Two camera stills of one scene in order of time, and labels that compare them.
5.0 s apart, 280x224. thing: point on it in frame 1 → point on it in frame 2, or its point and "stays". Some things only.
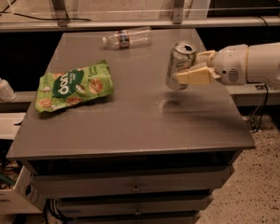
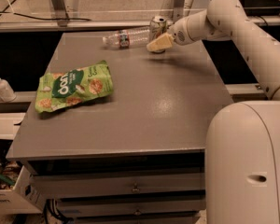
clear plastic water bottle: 130,37 stays
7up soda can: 182,56 → 158,28
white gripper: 231,63 → 179,33
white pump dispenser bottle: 3,88 stays
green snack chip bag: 63,88 stays
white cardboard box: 21,199 stays
